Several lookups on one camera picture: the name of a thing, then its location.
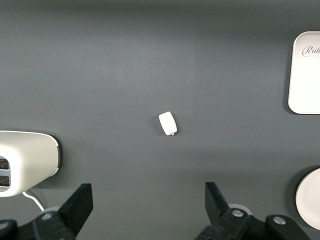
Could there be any small white steamed bun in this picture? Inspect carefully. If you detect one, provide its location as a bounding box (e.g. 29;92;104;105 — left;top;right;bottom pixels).
158;111;179;137

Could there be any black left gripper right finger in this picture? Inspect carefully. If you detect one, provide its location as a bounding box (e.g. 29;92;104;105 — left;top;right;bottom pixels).
194;181;311;240

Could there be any white toaster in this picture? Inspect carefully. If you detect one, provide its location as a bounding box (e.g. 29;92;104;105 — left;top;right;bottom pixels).
0;130;62;198

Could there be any white toaster cable with plug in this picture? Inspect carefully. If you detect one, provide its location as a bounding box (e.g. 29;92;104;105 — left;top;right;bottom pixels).
21;191;46;212

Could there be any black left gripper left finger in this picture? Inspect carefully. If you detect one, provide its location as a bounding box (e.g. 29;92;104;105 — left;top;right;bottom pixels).
0;183;94;240

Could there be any cream rectangular rabbit tray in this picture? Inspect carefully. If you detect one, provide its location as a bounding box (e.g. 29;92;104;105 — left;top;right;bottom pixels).
287;31;320;115

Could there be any round cream plate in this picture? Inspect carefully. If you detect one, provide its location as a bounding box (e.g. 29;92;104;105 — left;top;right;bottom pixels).
295;167;320;230

